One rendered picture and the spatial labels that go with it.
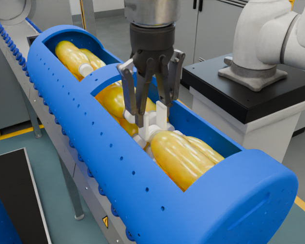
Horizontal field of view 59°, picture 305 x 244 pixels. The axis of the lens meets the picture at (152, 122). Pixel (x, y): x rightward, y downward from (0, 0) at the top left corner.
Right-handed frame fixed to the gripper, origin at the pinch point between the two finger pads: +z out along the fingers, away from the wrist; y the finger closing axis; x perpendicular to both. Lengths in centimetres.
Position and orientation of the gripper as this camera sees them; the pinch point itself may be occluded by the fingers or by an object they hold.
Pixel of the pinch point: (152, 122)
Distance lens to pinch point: 56.1
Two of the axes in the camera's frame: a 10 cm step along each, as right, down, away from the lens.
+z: 0.0, 8.1, 5.9
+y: -8.4, 3.2, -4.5
